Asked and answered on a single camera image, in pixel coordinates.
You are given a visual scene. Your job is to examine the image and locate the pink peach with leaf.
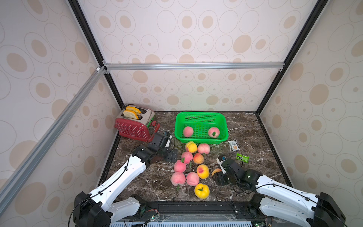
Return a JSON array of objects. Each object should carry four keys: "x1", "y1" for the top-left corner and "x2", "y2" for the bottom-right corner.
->
[{"x1": 174, "y1": 160, "x2": 186, "y2": 173}]

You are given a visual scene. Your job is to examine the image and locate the horizontal aluminium rail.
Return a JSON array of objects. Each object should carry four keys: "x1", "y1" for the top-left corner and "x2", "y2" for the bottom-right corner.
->
[{"x1": 102, "y1": 61, "x2": 285, "y2": 73}]

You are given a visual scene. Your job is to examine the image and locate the yellow red peach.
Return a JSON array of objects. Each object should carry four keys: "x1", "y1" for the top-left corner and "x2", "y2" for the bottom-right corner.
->
[{"x1": 196, "y1": 164, "x2": 210, "y2": 179}]

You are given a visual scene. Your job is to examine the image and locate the orange wrinkled peach middle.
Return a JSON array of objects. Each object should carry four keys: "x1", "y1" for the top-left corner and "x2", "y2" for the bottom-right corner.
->
[{"x1": 193, "y1": 153, "x2": 204, "y2": 165}]

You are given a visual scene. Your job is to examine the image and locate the black right frame post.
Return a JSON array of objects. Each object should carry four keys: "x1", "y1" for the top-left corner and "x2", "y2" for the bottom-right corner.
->
[{"x1": 256, "y1": 0, "x2": 329, "y2": 116}]

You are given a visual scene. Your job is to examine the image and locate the yellow peach near basket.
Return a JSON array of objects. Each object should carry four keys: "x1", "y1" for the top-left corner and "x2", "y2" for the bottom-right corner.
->
[{"x1": 185, "y1": 141, "x2": 198, "y2": 153}]

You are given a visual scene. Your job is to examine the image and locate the white biscuit packet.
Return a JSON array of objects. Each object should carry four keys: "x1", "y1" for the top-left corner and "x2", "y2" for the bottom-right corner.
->
[{"x1": 228, "y1": 141, "x2": 240, "y2": 151}]

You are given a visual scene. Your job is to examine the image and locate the rear toast slice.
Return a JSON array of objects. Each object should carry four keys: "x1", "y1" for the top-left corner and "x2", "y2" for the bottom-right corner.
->
[{"x1": 125, "y1": 106, "x2": 142, "y2": 114}]

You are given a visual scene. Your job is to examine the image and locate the green plastic basket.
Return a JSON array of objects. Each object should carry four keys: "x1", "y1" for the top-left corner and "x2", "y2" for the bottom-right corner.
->
[{"x1": 175, "y1": 112, "x2": 229, "y2": 144}]

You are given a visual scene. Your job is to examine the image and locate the black frame post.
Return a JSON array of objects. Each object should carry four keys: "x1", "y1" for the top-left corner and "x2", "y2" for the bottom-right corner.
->
[
  {"x1": 67, "y1": 0, "x2": 124, "y2": 107},
  {"x1": 256, "y1": 0, "x2": 329, "y2": 116}
]

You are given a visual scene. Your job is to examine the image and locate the yellow peach front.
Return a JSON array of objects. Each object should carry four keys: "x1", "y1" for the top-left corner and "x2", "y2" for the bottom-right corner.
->
[{"x1": 194, "y1": 183, "x2": 210, "y2": 199}]

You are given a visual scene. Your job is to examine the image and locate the black left frame post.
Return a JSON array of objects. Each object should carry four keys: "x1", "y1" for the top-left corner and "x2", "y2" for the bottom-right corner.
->
[{"x1": 67, "y1": 0, "x2": 124, "y2": 107}]

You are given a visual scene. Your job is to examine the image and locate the diagonal aluminium rail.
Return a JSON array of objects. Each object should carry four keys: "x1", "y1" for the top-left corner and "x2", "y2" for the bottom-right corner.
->
[{"x1": 1, "y1": 66, "x2": 106, "y2": 215}]

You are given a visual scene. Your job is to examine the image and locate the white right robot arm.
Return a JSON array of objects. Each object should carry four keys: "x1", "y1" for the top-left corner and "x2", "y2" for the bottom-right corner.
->
[{"x1": 212, "y1": 156, "x2": 346, "y2": 227}]

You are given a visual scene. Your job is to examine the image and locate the toast slice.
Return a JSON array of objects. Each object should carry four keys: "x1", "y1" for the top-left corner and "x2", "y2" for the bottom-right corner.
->
[
  {"x1": 125, "y1": 106, "x2": 142, "y2": 114},
  {"x1": 123, "y1": 110, "x2": 139, "y2": 120}
]

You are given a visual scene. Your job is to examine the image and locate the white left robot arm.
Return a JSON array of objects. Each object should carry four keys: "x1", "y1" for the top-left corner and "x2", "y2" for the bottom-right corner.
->
[{"x1": 68, "y1": 131, "x2": 178, "y2": 227}]

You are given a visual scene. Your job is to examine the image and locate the front toast slice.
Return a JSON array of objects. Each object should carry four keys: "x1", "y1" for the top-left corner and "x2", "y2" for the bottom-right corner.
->
[{"x1": 123, "y1": 110, "x2": 139, "y2": 120}]

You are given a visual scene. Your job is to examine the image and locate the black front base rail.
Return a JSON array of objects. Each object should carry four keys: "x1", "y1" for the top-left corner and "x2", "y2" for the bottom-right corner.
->
[{"x1": 75, "y1": 201, "x2": 320, "y2": 227}]

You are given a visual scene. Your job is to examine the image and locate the green snack packet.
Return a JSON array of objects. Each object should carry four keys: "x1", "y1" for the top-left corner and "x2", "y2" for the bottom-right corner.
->
[{"x1": 236, "y1": 153, "x2": 250, "y2": 163}]

